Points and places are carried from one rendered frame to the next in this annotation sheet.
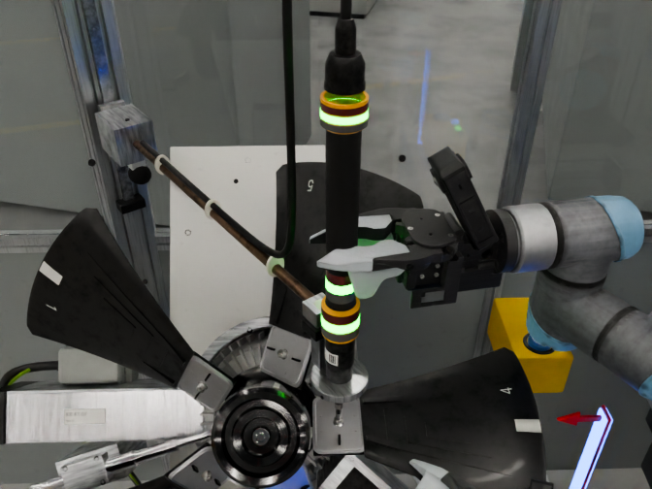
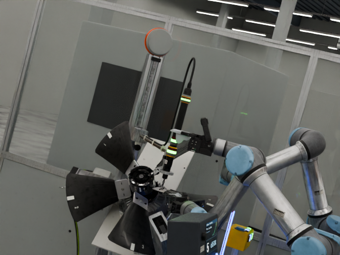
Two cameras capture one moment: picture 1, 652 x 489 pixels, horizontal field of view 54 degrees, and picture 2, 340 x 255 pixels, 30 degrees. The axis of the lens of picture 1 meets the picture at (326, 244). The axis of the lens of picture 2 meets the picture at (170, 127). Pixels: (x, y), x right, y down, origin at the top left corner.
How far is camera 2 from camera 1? 2.42 m
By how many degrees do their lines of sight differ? 36
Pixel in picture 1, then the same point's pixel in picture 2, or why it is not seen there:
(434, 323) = not seen: outside the picture
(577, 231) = (229, 145)
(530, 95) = (280, 175)
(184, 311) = not seen: hidden behind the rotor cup
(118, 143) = (136, 133)
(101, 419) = not seen: hidden behind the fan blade
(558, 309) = (224, 169)
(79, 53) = (136, 109)
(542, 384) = (236, 244)
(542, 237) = (221, 143)
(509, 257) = (212, 144)
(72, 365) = (97, 171)
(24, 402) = (82, 171)
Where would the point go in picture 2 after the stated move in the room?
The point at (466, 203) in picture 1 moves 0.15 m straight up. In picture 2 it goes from (205, 127) to (213, 95)
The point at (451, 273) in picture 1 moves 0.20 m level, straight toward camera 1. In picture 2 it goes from (198, 143) to (174, 140)
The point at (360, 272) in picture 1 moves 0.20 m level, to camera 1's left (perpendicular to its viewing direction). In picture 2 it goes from (178, 134) to (138, 123)
